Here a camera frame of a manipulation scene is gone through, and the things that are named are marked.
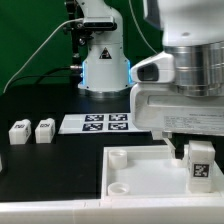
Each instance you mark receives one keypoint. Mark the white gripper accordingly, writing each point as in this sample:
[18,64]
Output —
[157,108]

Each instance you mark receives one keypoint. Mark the white square table top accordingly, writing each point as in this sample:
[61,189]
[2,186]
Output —
[149,171]

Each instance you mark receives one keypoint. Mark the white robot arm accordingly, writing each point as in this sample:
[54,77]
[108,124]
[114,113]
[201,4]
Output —
[177,91]

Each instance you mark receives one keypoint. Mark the white sheet with tags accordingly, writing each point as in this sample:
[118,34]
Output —
[97,123]

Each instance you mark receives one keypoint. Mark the white front wall fence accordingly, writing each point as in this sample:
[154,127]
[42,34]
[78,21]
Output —
[116,211]

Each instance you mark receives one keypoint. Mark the black camera stand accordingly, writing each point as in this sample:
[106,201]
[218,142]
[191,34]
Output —
[75,14]

